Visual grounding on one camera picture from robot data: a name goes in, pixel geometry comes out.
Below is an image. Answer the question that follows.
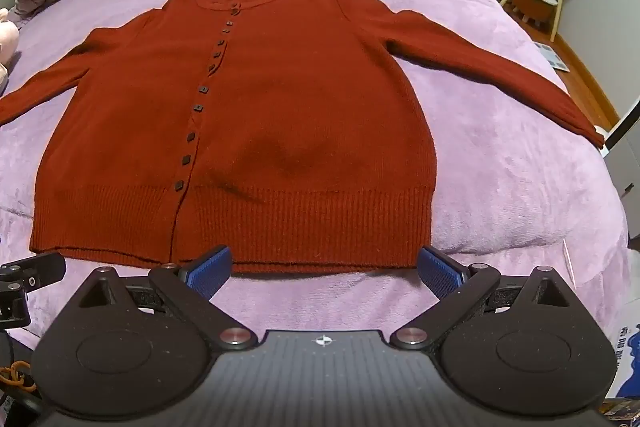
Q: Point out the orange round stool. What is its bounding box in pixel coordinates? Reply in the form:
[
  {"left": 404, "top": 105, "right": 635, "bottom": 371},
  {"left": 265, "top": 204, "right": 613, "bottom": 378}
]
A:
[{"left": 512, "top": 0, "right": 562, "bottom": 28}]

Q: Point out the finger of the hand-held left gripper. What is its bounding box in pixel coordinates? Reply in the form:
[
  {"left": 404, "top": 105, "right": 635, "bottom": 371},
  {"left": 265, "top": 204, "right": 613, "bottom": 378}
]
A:
[{"left": 0, "top": 253, "right": 67, "bottom": 287}]

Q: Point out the orange rubber band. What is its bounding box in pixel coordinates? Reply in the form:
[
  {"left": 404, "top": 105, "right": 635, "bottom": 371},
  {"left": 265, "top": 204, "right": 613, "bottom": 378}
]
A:
[{"left": 0, "top": 361, "right": 37, "bottom": 394}]

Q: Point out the booklet on floor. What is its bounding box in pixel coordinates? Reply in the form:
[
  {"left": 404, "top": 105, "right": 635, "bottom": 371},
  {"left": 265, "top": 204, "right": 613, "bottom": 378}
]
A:
[{"left": 531, "top": 40, "right": 571, "bottom": 72}]

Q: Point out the pink plush toy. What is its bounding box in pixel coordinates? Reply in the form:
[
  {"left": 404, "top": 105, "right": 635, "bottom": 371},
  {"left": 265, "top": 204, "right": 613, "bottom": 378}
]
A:
[{"left": 0, "top": 7, "right": 21, "bottom": 95}]

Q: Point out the thin white stick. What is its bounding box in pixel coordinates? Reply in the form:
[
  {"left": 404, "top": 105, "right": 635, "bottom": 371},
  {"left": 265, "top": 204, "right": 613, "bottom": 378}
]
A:
[{"left": 562, "top": 239, "right": 579, "bottom": 289}]

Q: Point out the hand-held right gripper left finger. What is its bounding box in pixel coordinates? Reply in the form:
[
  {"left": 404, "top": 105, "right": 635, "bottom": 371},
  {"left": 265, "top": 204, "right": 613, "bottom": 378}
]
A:
[{"left": 75, "top": 246, "right": 257, "bottom": 352}]

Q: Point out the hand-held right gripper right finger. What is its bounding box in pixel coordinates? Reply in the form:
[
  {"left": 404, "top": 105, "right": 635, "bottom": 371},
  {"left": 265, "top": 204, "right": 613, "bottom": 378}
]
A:
[{"left": 390, "top": 247, "right": 571, "bottom": 351}]

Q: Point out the red knit cardigan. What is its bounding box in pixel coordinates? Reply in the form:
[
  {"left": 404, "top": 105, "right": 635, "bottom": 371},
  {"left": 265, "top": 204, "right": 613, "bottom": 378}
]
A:
[{"left": 0, "top": 0, "right": 606, "bottom": 275}]

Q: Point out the blue printed package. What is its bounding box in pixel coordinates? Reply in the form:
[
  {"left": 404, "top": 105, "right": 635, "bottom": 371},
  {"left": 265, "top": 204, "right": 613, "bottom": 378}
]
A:
[{"left": 606, "top": 321, "right": 640, "bottom": 414}]

